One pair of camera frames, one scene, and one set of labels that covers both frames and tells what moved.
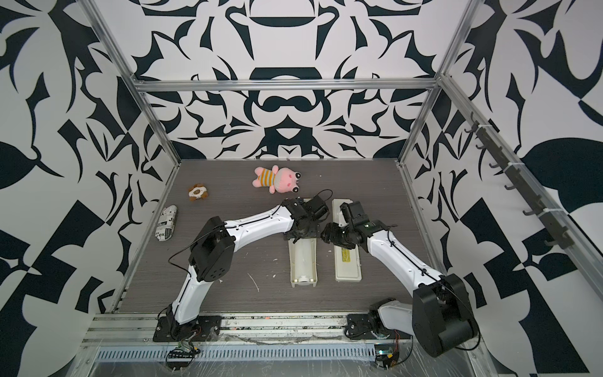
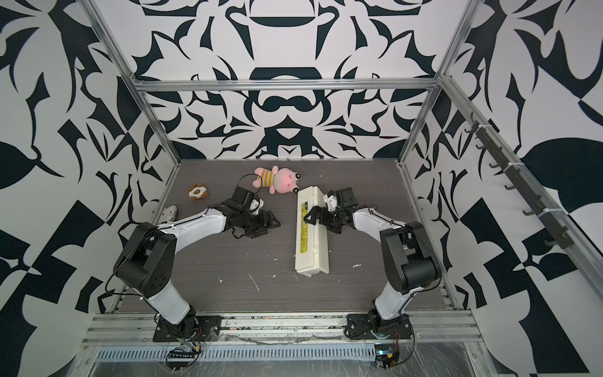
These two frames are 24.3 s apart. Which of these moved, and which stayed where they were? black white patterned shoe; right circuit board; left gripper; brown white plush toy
Moved: left gripper
Stayed: right circuit board; black white patterned shoe; brown white plush toy
